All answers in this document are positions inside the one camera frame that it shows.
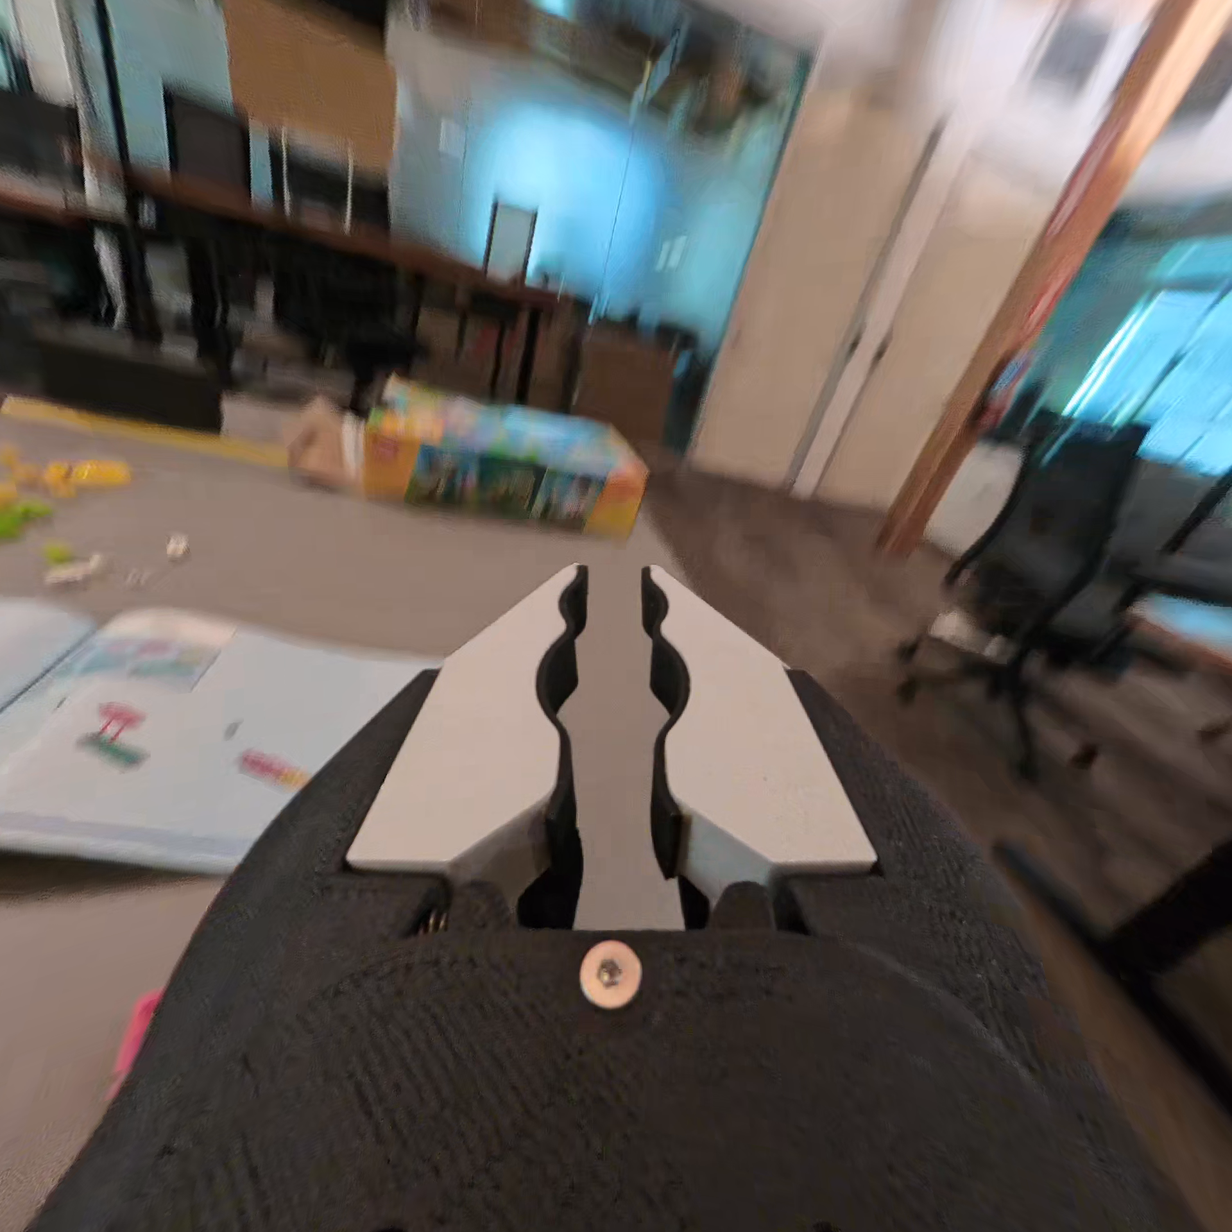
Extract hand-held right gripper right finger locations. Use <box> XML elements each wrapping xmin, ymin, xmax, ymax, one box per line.
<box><xmin>640</xmin><ymin>562</ymin><xmax>881</xmax><ymax>917</ymax></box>

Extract white double door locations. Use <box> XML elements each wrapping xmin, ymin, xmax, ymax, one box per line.
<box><xmin>690</xmin><ymin>90</ymin><xmax>1064</xmax><ymax>502</ymax></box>

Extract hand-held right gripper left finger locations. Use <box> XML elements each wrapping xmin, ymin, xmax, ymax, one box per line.
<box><xmin>343</xmin><ymin>562</ymin><xmax>591</xmax><ymax>927</ymax></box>

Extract long wooden desk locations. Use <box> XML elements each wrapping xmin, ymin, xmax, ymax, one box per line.
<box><xmin>0</xmin><ymin>167</ymin><xmax>587</xmax><ymax>410</ymax></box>

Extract pink lego piece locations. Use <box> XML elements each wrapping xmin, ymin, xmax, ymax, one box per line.
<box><xmin>104</xmin><ymin>986</ymin><xmax>167</xmax><ymax>1100</ymax></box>

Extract yellow lego pieces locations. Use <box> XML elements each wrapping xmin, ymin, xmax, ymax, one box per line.
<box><xmin>0</xmin><ymin>445</ymin><xmax>134</xmax><ymax>499</ymax></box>

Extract black office chair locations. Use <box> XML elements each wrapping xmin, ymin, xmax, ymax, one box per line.
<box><xmin>894</xmin><ymin>408</ymin><xmax>1154</xmax><ymax>782</ymax></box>

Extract colourful lego box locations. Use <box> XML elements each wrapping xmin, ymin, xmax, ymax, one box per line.
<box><xmin>362</xmin><ymin>375</ymin><xmax>651</xmax><ymax>539</ymax></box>

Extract small white lego pieces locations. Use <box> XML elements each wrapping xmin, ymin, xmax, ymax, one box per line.
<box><xmin>40</xmin><ymin>531</ymin><xmax>192</xmax><ymax>589</ymax></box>

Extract lego instruction booklet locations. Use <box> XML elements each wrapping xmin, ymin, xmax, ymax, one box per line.
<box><xmin>0</xmin><ymin>597</ymin><xmax>445</xmax><ymax>874</ymax></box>

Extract brown paper bag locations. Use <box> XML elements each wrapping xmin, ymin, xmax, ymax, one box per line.
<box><xmin>287</xmin><ymin>396</ymin><xmax>368</xmax><ymax>493</ymax></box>

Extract wooden post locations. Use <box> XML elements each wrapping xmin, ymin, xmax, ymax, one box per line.
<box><xmin>877</xmin><ymin>0</ymin><xmax>1208</xmax><ymax>560</ymax></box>

